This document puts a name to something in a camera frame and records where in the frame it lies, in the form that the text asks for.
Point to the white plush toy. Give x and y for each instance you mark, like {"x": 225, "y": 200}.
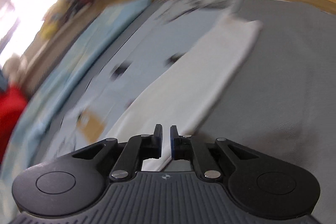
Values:
{"x": 15, "y": 69}

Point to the white small garment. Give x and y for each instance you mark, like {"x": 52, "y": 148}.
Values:
{"x": 184, "y": 94}

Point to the deer print bed sheet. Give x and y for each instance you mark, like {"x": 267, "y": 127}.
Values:
{"x": 164, "y": 32}

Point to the grey mattress cover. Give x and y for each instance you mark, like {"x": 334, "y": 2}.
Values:
{"x": 280, "y": 102}

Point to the yellow plush toy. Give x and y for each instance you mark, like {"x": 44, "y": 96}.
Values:
{"x": 53, "y": 19}

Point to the red folded blanket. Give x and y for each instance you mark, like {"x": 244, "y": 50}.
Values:
{"x": 13, "y": 103}

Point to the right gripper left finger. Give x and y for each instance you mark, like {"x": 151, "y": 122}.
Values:
{"x": 75, "y": 181}

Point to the light blue folded sheet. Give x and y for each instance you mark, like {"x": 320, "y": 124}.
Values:
{"x": 53, "y": 92}

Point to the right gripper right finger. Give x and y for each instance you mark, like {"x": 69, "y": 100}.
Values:
{"x": 260, "y": 184}

